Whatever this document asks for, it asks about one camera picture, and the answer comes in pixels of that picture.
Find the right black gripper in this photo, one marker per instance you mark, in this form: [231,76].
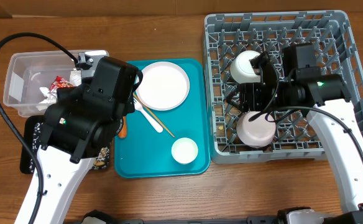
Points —
[254,97]

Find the small white plate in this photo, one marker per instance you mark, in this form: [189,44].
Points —
[241,69]

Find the red snack wrapper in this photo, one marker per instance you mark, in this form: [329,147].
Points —
[59,82]

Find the white napkin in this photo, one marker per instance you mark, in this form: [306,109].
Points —
[50,98]

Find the white green tissue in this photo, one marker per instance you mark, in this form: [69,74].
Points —
[75,77]

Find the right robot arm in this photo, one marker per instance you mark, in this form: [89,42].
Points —
[324,101]

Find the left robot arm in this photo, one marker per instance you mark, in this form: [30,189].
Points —
[84,120]

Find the grey dishwasher rack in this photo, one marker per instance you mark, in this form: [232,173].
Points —
[227,35]

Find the small white cup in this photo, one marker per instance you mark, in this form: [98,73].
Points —
[184,150]

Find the large white plate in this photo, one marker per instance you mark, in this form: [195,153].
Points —
[165,86]

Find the teal plastic tray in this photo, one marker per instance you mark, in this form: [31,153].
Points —
[147,153]

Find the wooden chopstick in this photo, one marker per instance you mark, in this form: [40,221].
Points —
[154,116]

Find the white plastic fork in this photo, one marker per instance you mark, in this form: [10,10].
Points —
[138,106]

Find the orange carrot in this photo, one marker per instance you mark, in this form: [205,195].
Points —
[123,132]

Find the spilled rice and peanuts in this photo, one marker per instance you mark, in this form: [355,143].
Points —
[101,162]

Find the black plastic tray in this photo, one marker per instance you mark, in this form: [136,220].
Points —
[26,165]

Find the clear plastic bin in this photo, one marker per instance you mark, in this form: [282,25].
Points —
[29,71]

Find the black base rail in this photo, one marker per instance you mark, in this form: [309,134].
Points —
[97,217]

